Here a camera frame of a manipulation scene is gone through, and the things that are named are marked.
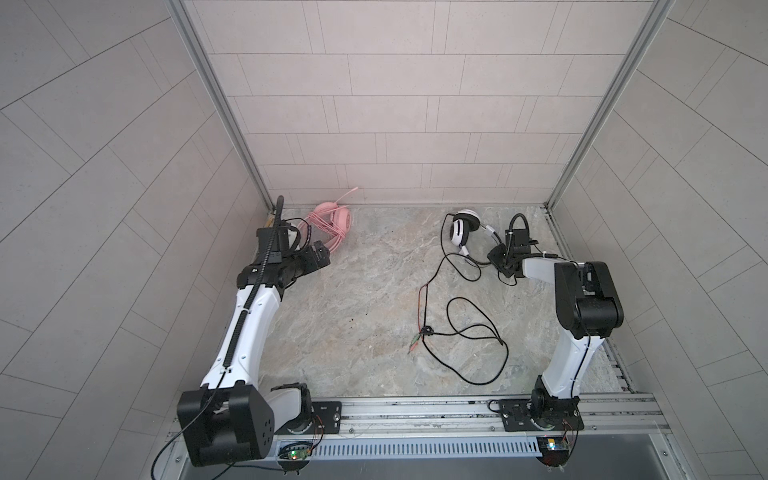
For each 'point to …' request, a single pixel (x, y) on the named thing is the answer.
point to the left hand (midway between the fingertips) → (322, 250)
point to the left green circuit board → (299, 454)
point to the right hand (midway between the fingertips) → (489, 252)
